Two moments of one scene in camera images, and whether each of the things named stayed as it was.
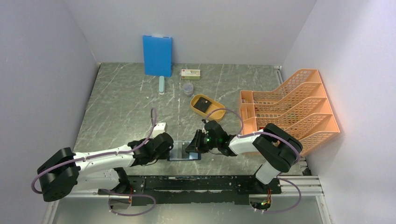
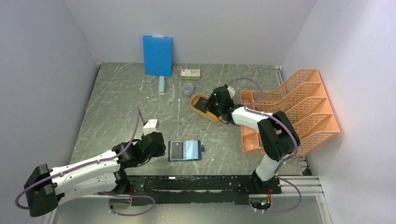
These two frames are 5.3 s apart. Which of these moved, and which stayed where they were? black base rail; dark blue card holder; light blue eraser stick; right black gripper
Moved: right black gripper
Stayed: dark blue card holder; black base rail; light blue eraser stick
